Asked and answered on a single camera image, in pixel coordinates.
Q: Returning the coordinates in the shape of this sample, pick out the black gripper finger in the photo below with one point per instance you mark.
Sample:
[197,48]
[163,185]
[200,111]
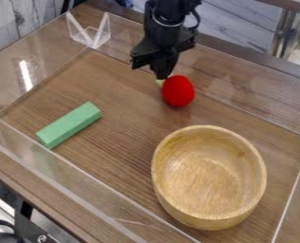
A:
[158,67]
[171,61]

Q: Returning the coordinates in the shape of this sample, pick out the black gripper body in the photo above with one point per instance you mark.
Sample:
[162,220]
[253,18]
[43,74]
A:
[157,45]

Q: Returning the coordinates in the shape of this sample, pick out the red plush strawberry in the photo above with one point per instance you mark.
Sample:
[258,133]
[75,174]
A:
[177,90]

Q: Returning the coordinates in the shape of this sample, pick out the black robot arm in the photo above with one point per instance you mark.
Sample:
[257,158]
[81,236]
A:
[170,28]

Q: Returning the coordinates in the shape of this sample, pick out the green rectangular block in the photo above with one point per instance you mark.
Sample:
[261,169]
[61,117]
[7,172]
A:
[70,124]

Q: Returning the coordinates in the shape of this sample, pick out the wooden bowl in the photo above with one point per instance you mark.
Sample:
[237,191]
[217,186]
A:
[209,177]

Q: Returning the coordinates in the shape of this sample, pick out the black table leg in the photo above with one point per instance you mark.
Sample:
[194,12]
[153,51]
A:
[27,231]

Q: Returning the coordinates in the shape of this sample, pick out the clear acrylic corner bracket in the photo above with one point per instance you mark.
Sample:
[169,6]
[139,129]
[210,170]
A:
[91,37]

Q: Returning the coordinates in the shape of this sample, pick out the clear acrylic tray wall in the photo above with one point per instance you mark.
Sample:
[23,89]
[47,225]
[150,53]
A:
[87,207]

